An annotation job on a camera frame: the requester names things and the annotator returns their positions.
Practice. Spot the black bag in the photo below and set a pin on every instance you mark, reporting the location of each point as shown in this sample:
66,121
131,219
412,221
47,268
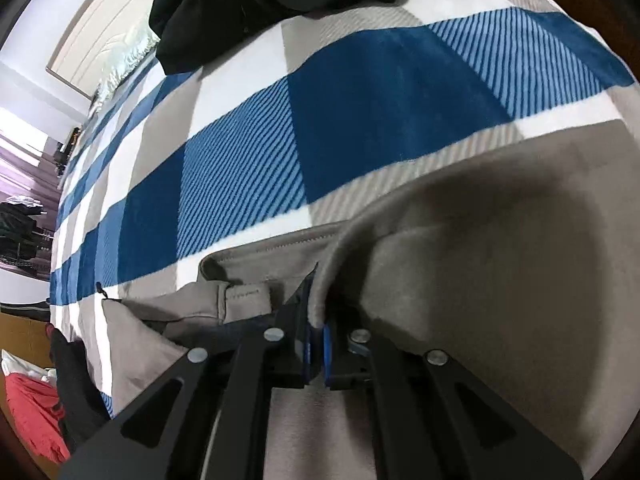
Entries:
67,147

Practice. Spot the white satin pillow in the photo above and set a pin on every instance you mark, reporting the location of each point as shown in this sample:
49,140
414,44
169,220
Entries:
125,62

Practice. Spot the brown zip jacket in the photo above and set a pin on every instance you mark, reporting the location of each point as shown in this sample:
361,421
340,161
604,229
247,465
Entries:
500,260

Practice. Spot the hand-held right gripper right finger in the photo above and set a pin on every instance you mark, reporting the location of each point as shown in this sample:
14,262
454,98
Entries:
328,357

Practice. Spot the blue checkered blanket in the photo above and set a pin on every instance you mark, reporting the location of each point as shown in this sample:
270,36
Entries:
375,85

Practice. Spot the pile of black clothes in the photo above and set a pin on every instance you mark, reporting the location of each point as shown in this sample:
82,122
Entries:
210,20

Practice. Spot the hanging dark clothes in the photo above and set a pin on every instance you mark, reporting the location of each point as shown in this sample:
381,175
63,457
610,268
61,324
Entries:
22,232

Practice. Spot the black folded garment red stripes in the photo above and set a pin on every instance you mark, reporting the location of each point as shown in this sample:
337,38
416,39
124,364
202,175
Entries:
75,390

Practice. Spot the white bed headboard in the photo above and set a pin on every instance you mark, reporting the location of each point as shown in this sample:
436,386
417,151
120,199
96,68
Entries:
100,35

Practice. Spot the purple curtain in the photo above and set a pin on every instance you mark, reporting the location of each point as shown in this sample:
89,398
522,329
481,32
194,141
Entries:
25,160

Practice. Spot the red cloth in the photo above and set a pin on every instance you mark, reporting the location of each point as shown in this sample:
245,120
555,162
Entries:
35,412

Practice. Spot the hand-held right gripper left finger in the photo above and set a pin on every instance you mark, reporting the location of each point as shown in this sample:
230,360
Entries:
306,355

